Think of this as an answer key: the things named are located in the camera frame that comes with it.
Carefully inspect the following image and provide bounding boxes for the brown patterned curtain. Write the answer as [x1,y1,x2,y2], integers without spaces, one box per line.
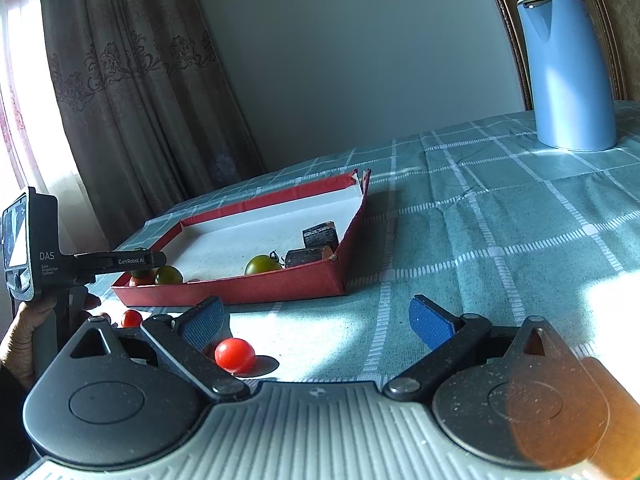
[39,0,267,252]

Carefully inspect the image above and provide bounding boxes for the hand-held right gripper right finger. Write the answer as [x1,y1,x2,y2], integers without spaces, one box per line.
[382,295,576,403]

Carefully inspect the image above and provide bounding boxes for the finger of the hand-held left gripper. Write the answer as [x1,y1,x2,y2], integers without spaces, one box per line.
[74,249,168,286]

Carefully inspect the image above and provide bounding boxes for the person's left hand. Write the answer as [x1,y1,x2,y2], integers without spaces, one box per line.
[0,294,108,393]

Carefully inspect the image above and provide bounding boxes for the checked teal tablecloth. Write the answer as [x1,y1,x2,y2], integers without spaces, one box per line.
[90,100,640,480]

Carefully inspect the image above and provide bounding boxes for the eggplant piece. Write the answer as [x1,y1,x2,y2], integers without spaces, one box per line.
[302,221,341,250]

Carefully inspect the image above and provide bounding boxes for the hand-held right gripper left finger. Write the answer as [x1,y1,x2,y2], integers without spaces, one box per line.
[62,296,251,403]

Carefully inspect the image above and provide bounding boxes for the dark brown block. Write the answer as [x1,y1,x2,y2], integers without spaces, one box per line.
[285,245,335,267]

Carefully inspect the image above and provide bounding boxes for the sheer white curtain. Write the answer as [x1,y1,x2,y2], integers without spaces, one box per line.
[0,0,98,261]

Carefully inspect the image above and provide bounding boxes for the blue electric kettle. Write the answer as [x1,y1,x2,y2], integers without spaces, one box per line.
[516,0,618,152]

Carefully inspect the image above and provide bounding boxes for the large green tomato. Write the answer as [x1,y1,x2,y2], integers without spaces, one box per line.
[244,254,284,276]

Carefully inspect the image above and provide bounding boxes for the red cardboard box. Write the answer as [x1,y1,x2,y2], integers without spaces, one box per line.
[111,169,372,307]

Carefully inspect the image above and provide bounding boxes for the small green tomato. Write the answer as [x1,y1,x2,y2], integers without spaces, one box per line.
[154,265,184,286]

